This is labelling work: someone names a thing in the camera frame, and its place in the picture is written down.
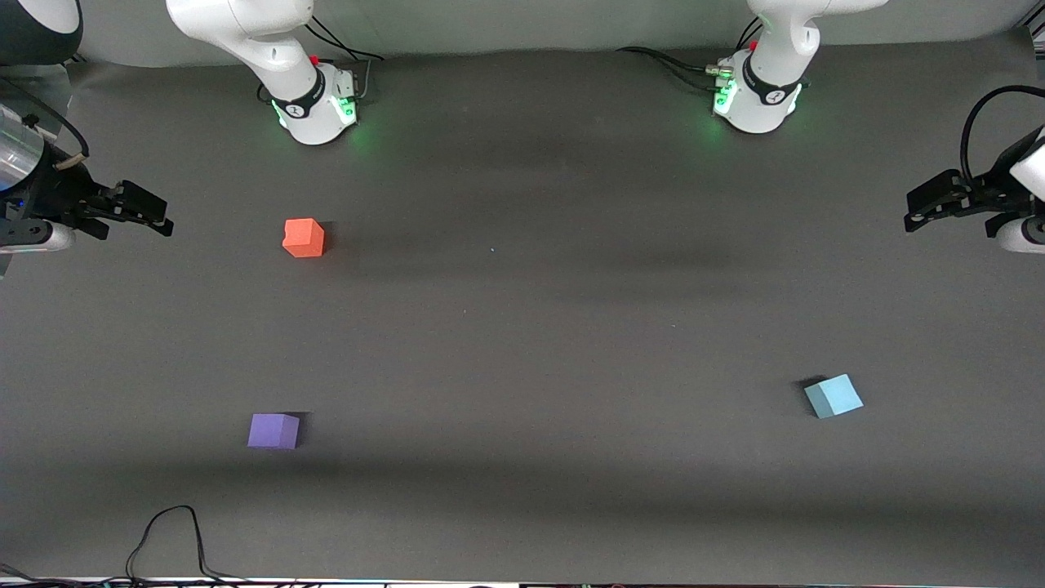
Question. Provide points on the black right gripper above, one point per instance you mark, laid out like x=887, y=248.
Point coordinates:
x=51, y=194

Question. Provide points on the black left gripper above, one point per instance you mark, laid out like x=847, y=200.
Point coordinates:
x=993, y=193

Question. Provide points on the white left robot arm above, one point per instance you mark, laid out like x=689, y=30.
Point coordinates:
x=775, y=49

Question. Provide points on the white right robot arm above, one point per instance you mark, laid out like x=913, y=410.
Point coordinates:
x=245, y=24

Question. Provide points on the orange foam block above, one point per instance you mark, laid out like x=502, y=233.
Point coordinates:
x=304, y=238

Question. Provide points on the light blue foam block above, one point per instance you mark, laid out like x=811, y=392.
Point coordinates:
x=833, y=397

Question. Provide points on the purple foam block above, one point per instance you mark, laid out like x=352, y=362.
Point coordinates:
x=273, y=431

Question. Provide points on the dark grey table mat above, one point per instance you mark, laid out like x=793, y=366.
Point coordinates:
x=522, y=327

